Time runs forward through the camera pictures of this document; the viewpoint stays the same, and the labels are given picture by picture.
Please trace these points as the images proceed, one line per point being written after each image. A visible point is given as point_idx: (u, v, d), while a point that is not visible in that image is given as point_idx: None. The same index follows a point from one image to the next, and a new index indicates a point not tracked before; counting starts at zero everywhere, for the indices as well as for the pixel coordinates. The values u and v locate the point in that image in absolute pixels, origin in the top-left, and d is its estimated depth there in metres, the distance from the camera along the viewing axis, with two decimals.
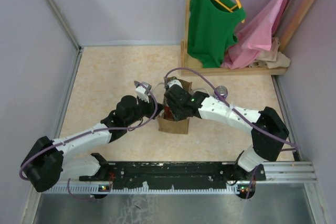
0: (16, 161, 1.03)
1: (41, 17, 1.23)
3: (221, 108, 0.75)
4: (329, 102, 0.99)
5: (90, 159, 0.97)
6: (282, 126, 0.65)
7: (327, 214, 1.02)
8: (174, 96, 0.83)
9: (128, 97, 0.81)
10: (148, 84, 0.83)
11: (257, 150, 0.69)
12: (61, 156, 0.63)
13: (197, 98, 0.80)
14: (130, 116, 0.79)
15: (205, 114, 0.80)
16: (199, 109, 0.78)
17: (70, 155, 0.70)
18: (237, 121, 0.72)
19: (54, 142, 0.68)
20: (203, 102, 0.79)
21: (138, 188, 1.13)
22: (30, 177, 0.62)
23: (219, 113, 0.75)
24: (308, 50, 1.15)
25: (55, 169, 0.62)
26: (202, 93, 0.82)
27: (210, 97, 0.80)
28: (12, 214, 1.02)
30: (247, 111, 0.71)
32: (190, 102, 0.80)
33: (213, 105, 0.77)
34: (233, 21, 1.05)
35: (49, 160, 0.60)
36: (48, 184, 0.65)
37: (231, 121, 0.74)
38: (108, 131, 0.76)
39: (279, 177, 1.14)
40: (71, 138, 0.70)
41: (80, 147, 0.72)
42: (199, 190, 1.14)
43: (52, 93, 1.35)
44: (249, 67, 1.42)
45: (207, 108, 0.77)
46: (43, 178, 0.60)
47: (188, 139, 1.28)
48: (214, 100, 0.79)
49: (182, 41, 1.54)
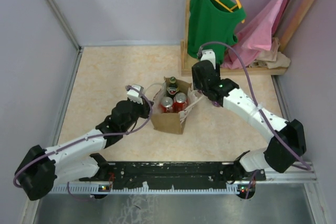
0: (16, 160, 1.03)
1: (41, 18, 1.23)
3: (248, 105, 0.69)
4: (329, 101, 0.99)
5: (87, 162, 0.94)
6: (303, 143, 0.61)
7: (327, 213, 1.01)
8: (203, 75, 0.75)
9: (123, 102, 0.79)
10: (140, 86, 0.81)
11: (268, 157, 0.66)
12: (53, 166, 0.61)
13: (226, 86, 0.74)
14: (126, 121, 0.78)
15: (227, 104, 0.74)
16: (224, 97, 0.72)
17: (64, 162, 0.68)
18: (259, 124, 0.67)
19: (46, 151, 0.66)
20: (232, 92, 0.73)
21: (138, 188, 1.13)
22: (23, 186, 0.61)
23: (244, 108, 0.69)
24: (309, 49, 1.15)
25: (49, 177, 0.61)
26: (233, 83, 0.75)
27: (240, 90, 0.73)
28: (13, 214, 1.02)
30: (273, 117, 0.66)
32: (218, 88, 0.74)
33: (240, 98, 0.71)
34: (233, 21, 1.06)
35: (41, 169, 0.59)
36: (42, 192, 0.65)
37: (253, 121, 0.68)
38: (103, 138, 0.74)
39: (279, 177, 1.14)
40: (64, 146, 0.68)
41: (75, 153, 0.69)
42: (198, 190, 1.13)
43: (52, 93, 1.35)
44: (249, 67, 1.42)
45: (233, 99, 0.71)
46: (37, 187, 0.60)
47: (187, 139, 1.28)
48: (243, 95, 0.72)
49: (182, 41, 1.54)
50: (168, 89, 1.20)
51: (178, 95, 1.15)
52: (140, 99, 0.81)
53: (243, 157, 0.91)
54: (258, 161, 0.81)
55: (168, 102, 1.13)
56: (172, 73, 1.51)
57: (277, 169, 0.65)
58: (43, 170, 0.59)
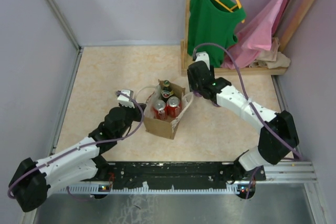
0: (16, 161, 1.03)
1: (41, 18, 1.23)
3: (239, 99, 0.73)
4: (329, 101, 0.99)
5: (85, 164, 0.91)
6: (294, 134, 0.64)
7: (327, 213, 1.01)
8: (198, 75, 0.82)
9: (115, 108, 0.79)
10: (129, 91, 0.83)
11: (261, 149, 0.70)
12: (44, 178, 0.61)
13: (219, 84, 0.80)
14: (119, 127, 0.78)
15: (220, 100, 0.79)
16: (217, 94, 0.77)
17: (55, 173, 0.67)
18: (250, 116, 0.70)
19: (37, 163, 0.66)
20: (224, 89, 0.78)
21: (138, 188, 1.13)
22: (17, 198, 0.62)
23: (235, 103, 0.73)
24: (308, 49, 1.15)
25: (41, 190, 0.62)
26: (226, 81, 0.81)
27: (232, 86, 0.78)
28: (13, 214, 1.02)
30: (263, 109, 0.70)
32: (211, 87, 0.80)
33: (232, 94, 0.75)
34: (233, 21, 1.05)
35: (31, 183, 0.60)
36: (36, 203, 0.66)
37: (244, 114, 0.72)
38: (95, 146, 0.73)
39: (279, 177, 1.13)
40: (55, 158, 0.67)
41: (66, 164, 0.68)
42: (198, 190, 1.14)
43: (52, 93, 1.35)
44: (249, 67, 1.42)
45: (226, 95, 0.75)
46: (29, 199, 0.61)
47: (187, 139, 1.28)
48: (235, 91, 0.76)
49: (183, 41, 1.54)
50: (162, 93, 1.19)
51: (171, 99, 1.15)
52: (130, 103, 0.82)
53: (242, 156, 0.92)
54: (254, 158, 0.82)
55: (160, 105, 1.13)
56: (172, 73, 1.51)
57: (270, 160, 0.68)
58: (34, 183, 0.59)
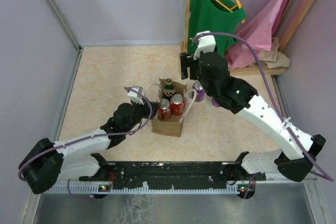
0: (16, 160, 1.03)
1: (41, 17, 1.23)
3: (274, 120, 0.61)
4: (330, 101, 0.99)
5: (90, 160, 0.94)
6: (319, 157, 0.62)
7: (327, 213, 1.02)
8: (217, 75, 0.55)
9: (125, 104, 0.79)
10: (138, 87, 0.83)
11: (282, 168, 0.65)
12: (61, 159, 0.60)
13: (242, 91, 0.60)
14: (127, 124, 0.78)
15: (243, 113, 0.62)
16: (245, 109, 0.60)
17: (71, 157, 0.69)
18: (284, 140, 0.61)
19: (54, 145, 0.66)
20: (252, 102, 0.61)
21: (138, 188, 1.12)
22: (28, 179, 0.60)
23: (269, 124, 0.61)
24: (309, 49, 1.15)
25: (54, 172, 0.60)
26: (248, 85, 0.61)
27: (258, 96, 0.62)
28: (13, 214, 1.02)
30: (300, 134, 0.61)
32: (235, 96, 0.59)
33: (263, 110, 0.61)
34: (233, 21, 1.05)
35: (48, 162, 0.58)
36: (45, 187, 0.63)
37: (276, 136, 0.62)
38: (107, 137, 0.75)
39: (279, 177, 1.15)
40: (72, 141, 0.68)
41: (80, 150, 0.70)
42: (199, 190, 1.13)
43: (52, 92, 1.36)
44: (249, 67, 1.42)
45: (256, 112, 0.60)
46: (41, 180, 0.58)
47: (187, 139, 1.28)
48: (265, 105, 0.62)
49: (183, 41, 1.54)
50: (165, 91, 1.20)
51: (175, 96, 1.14)
52: (139, 99, 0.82)
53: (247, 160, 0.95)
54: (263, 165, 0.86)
55: (165, 104, 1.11)
56: (172, 73, 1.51)
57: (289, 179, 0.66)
58: (51, 162, 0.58)
